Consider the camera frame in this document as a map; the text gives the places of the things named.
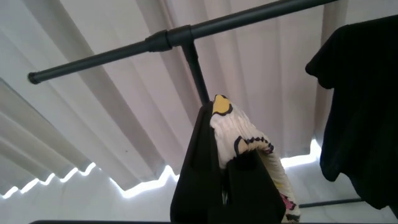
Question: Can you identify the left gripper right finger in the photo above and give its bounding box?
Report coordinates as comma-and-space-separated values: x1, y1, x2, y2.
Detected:
223, 149, 287, 223

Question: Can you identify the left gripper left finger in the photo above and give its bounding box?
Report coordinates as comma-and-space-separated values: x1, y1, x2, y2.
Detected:
169, 100, 224, 223

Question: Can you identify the cream printed garment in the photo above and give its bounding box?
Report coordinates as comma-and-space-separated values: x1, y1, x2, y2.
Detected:
210, 94, 302, 223

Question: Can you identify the white curtain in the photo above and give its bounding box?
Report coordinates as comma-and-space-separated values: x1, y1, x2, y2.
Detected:
0, 0, 398, 200

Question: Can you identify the black clothes rack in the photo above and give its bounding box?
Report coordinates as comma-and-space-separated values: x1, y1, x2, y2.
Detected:
27, 0, 365, 209

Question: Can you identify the black t-shirt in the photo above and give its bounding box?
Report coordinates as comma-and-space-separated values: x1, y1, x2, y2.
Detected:
305, 14, 398, 219

